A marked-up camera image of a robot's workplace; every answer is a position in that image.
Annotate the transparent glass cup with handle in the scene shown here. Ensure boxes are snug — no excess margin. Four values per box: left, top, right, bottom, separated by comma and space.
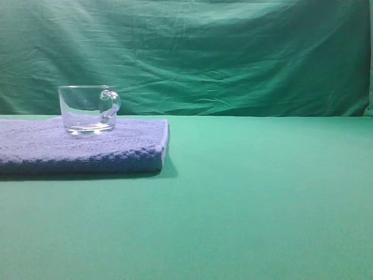
58, 85, 121, 135

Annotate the folded blue towel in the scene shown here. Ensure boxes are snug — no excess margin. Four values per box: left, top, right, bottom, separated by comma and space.
1, 117, 169, 175

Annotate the green fabric backdrop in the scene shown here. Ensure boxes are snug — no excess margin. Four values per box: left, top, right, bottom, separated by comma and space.
1, 1, 372, 117

